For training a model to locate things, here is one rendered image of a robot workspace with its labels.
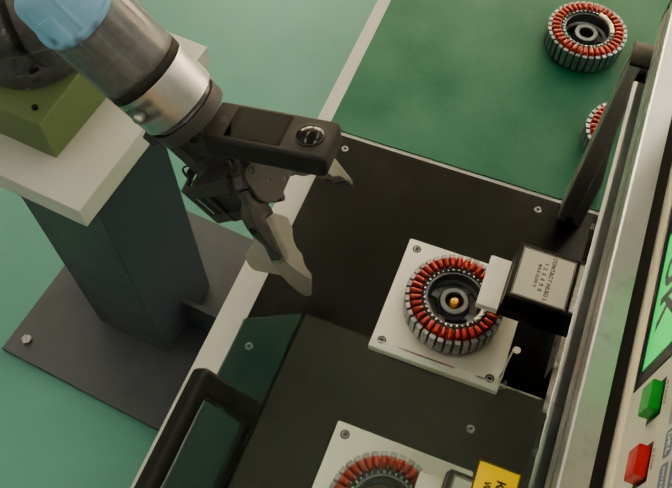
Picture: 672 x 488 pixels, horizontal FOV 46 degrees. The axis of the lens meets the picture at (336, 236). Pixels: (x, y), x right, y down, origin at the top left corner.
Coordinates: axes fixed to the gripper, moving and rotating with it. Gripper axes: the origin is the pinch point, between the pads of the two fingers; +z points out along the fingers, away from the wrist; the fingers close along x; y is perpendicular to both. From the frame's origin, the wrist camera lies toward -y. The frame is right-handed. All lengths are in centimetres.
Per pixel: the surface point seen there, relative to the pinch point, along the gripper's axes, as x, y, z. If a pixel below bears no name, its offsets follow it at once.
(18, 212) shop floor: -38, 128, 14
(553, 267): -3.5, -16.2, 14.1
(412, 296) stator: -1.6, 0.3, 13.8
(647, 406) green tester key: 20.4, -34.7, -4.5
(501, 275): -3.5, -10.2, 14.4
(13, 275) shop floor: -22, 123, 19
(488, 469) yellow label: 22.4, -21.9, 1.3
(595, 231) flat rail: -0.3, -24.6, 5.4
